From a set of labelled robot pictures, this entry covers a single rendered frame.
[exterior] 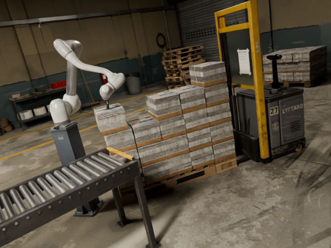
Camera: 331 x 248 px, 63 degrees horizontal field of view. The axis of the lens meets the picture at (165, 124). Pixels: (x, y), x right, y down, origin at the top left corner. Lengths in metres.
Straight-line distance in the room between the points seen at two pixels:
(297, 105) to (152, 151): 1.81
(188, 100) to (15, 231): 1.98
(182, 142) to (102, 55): 7.41
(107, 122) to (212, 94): 1.19
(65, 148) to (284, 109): 2.50
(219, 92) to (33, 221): 2.19
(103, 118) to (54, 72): 6.77
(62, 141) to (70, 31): 7.13
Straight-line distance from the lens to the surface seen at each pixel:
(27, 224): 1.91
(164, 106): 2.87
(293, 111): 3.56
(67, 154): 2.92
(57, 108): 2.82
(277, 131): 3.47
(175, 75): 9.36
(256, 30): 3.09
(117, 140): 2.83
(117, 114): 2.76
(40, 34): 9.44
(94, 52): 9.94
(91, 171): 2.14
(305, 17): 8.91
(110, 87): 2.53
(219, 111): 3.14
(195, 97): 2.98
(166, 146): 2.97
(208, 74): 3.02
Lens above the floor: 1.61
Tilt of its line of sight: 17 degrees down
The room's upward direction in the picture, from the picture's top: 11 degrees counter-clockwise
